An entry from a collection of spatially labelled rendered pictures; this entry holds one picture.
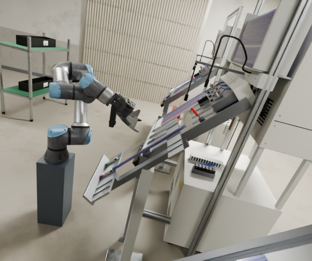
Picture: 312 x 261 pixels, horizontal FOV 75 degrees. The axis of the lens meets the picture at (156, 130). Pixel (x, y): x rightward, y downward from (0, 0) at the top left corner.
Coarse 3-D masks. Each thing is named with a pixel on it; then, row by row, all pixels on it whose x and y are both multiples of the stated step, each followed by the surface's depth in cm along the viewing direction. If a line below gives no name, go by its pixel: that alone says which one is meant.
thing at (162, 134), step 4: (160, 128) 162; (164, 132) 146; (156, 136) 150; (160, 136) 144; (164, 136) 138; (152, 140) 145; (156, 140) 141; (164, 140) 131; (148, 144) 144; (152, 148) 132
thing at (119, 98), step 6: (114, 96) 95; (120, 96) 95; (108, 102) 94; (114, 102) 99; (120, 102) 96; (126, 102) 96; (132, 102) 101; (120, 108) 95; (126, 108) 95; (132, 108) 95; (126, 114) 98
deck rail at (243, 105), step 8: (240, 104) 107; (248, 104) 106; (224, 112) 110; (232, 112) 109; (240, 112) 108; (208, 120) 112; (216, 120) 112; (224, 120) 111; (192, 128) 116; (200, 128) 115; (208, 128) 114; (184, 136) 118; (192, 136) 118; (160, 144) 125; (152, 152) 126; (160, 152) 125
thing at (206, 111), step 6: (210, 90) 169; (198, 108) 144; (204, 108) 137; (210, 108) 129; (192, 114) 142; (198, 114) 132; (204, 114) 126; (210, 114) 120; (192, 120) 131; (198, 120) 124; (192, 126) 121
